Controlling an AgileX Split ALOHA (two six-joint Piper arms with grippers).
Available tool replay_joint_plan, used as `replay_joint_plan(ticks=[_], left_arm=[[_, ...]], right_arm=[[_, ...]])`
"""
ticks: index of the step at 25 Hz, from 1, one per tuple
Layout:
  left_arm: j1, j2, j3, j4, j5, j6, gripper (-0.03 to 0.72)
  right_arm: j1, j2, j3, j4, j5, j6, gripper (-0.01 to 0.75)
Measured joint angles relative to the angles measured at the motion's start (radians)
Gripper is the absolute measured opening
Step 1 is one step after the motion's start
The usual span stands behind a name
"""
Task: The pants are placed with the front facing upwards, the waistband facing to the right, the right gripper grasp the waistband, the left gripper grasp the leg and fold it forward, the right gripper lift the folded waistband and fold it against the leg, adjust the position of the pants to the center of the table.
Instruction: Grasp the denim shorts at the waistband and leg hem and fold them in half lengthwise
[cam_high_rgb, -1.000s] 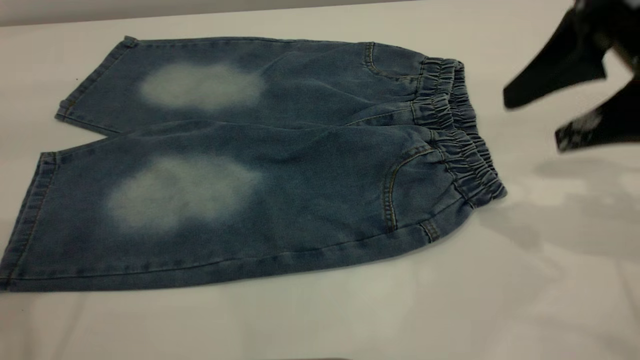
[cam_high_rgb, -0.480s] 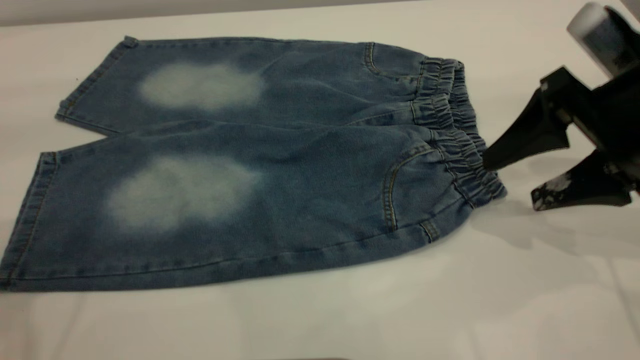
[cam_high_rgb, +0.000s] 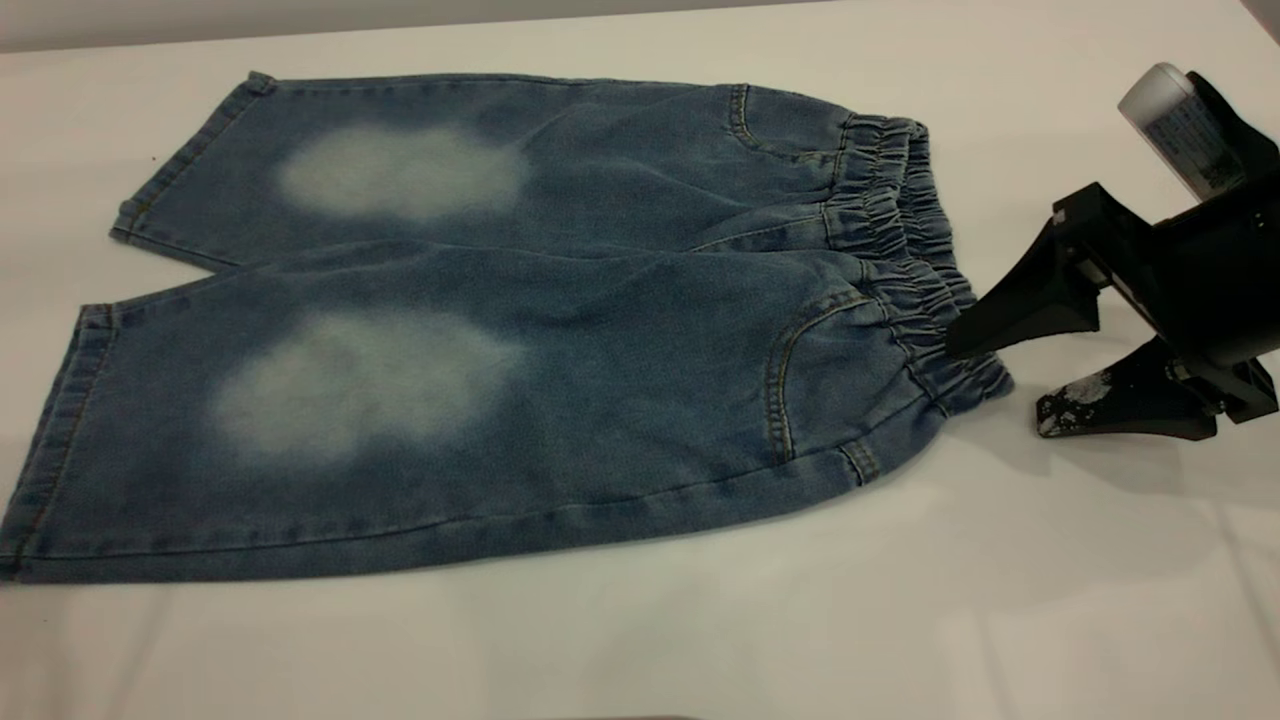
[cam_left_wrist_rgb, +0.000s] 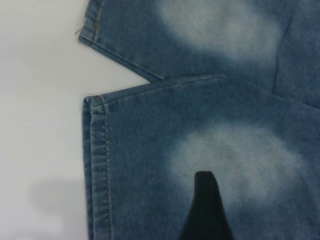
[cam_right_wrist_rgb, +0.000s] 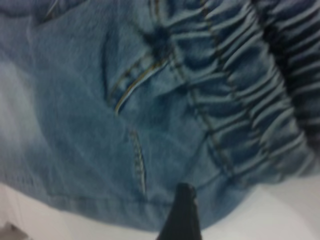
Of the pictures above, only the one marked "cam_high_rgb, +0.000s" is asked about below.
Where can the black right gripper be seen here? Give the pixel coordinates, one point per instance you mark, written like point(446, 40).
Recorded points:
point(1210, 280)

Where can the blue denim jeans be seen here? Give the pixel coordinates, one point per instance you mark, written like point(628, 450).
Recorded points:
point(600, 400)

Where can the white cylindrical wrist camera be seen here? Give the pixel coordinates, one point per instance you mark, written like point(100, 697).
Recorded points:
point(1178, 125)

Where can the black camera bracket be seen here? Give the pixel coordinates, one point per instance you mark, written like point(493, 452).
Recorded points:
point(1250, 135)

